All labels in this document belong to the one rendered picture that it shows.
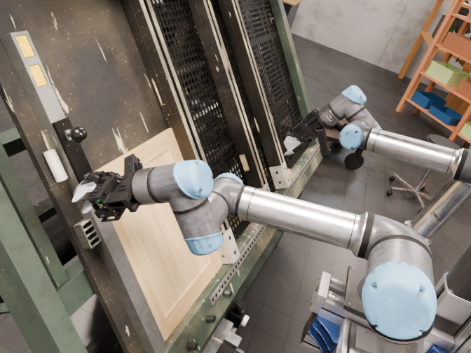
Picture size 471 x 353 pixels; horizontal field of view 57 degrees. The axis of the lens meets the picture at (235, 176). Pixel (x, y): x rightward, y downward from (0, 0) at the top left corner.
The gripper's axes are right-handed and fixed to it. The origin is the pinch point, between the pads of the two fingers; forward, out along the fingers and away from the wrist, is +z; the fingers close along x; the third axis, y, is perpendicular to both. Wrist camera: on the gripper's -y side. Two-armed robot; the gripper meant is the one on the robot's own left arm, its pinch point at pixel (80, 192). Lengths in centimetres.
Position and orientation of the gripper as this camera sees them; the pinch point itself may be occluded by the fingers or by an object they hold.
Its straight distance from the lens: 106.4
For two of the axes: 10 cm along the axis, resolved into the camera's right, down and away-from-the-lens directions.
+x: 4.2, 7.2, 5.5
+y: -2.7, 6.8, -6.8
